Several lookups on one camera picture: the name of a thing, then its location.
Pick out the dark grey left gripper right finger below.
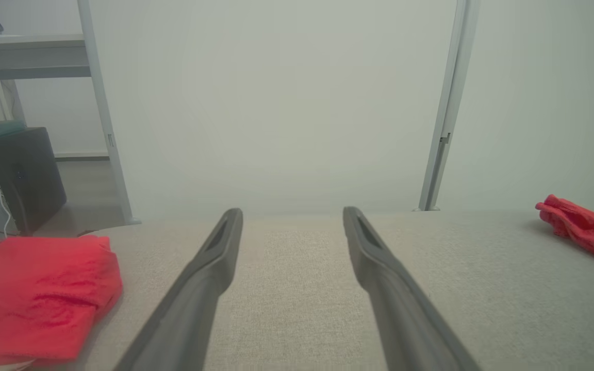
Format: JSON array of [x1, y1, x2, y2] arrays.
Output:
[[342, 206, 483, 371]]

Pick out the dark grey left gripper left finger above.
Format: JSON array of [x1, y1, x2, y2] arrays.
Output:
[[114, 208, 244, 371]]

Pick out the red jersey white sleeves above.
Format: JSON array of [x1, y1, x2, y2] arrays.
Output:
[[0, 234, 124, 369]]

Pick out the red shorts white trim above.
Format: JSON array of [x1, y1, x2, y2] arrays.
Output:
[[535, 194, 594, 267]]

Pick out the black computer tower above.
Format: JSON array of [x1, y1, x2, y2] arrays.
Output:
[[0, 127, 68, 236]]

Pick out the grey desk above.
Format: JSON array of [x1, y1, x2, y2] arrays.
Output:
[[0, 35, 91, 82]]

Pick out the grey partition post with foot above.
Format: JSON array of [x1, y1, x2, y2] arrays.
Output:
[[77, 0, 141, 225], [413, 0, 468, 212], [426, 0, 482, 211]]

